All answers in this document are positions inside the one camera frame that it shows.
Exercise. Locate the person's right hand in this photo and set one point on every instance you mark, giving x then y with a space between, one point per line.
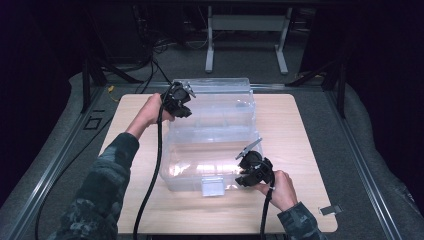
281 191

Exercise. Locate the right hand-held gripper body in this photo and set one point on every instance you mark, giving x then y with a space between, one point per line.
258 165

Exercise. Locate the yellow plug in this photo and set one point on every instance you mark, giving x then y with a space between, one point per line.
110 89

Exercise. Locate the aluminium floor rail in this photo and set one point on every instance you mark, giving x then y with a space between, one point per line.
50 170
363 166

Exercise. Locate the small grey flat piece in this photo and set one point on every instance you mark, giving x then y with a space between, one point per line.
330 210

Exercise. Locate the person's left hand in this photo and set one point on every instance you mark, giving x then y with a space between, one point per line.
150 111

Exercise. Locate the clear plastic tiered storage box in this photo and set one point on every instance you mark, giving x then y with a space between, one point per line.
213 140

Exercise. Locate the white metal desk frame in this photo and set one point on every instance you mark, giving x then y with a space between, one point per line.
246 23

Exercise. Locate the black metal stand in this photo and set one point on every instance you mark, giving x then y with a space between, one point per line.
96 75
333 78

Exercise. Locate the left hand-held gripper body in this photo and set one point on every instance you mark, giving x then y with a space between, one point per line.
175 96

